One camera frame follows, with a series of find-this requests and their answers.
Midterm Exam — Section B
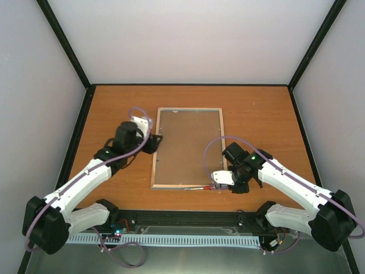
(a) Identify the black enclosure frame post left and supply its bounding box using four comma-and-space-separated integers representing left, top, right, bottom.
35, 0, 92, 91

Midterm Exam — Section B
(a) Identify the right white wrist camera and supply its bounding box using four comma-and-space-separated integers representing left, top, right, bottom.
211, 170, 235, 186

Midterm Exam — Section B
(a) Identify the black mounting rail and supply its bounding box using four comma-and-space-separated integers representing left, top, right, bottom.
96, 210, 290, 235

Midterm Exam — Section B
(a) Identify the black enclosure frame post right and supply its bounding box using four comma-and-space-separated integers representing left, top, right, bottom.
287, 0, 348, 90

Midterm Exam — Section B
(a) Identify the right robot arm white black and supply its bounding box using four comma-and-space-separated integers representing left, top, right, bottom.
213, 142, 358, 252

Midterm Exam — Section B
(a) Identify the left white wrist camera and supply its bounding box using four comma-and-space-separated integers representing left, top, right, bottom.
130, 116, 153, 136

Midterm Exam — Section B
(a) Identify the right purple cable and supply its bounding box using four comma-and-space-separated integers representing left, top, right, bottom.
203, 135, 365, 255

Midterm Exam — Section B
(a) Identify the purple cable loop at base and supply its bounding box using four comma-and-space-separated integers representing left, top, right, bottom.
96, 222, 147, 267

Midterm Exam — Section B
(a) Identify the black enclosure frame post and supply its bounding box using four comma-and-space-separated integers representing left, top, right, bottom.
35, 0, 92, 91
287, 0, 348, 90

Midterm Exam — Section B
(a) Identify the red blue screwdriver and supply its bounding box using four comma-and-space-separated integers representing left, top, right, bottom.
184, 185, 229, 191

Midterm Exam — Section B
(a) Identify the blue picture frame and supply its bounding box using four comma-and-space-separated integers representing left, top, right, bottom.
149, 107, 229, 190

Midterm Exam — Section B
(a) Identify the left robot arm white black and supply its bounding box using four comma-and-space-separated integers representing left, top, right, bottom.
22, 116, 163, 255

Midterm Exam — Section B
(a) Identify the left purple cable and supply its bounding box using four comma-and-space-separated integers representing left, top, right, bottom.
23, 107, 155, 252

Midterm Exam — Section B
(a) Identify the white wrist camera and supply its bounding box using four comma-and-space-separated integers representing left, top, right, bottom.
211, 170, 235, 186
130, 116, 153, 136

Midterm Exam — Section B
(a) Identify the light blue slotted cable duct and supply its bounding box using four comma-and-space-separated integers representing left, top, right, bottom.
65, 231, 261, 248

